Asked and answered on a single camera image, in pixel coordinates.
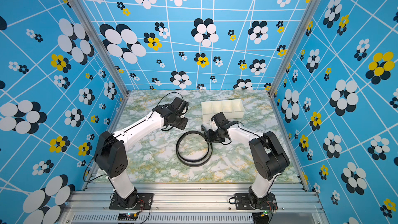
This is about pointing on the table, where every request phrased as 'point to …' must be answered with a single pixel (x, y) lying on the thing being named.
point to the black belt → (194, 163)
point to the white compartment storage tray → (232, 109)
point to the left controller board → (127, 216)
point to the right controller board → (260, 218)
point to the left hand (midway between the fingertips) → (185, 121)
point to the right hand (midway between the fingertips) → (210, 138)
